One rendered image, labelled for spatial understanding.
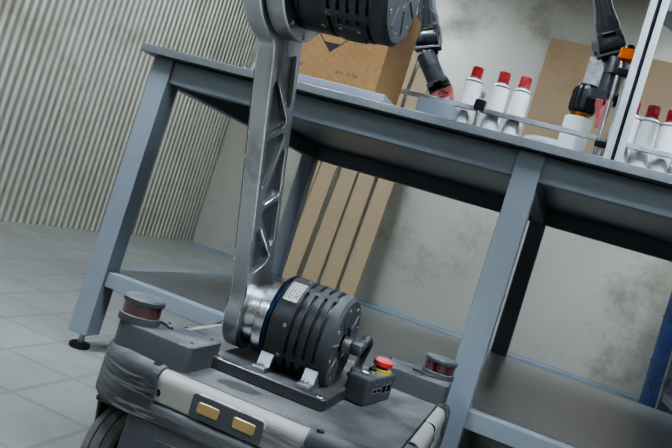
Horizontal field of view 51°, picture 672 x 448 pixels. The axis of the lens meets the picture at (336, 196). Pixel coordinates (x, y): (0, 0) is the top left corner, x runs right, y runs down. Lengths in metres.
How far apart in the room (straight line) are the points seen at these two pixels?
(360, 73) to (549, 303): 3.54
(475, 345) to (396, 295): 3.58
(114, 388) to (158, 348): 0.09
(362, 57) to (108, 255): 0.84
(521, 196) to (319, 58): 0.61
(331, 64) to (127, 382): 0.96
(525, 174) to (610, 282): 3.51
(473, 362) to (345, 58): 0.79
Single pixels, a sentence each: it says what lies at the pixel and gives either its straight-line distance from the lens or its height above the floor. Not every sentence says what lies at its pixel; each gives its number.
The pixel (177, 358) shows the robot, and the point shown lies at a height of 0.26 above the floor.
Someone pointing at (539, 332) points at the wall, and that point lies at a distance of 5.08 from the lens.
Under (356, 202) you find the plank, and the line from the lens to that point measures 4.85.
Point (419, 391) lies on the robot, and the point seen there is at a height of 0.25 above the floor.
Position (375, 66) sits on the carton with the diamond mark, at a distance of 1.75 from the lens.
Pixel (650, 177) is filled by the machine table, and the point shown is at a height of 0.81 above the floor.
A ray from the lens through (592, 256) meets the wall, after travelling 5.08.
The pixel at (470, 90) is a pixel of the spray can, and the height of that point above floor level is 1.01.
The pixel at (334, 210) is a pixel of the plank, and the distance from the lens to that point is 4.87.
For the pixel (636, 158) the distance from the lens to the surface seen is 2.05.
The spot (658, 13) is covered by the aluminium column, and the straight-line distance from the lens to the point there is 2.00.
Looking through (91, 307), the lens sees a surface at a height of 0.12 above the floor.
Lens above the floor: 0.54
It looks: 2 degrees up
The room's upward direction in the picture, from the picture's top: 17 degrees clockwise
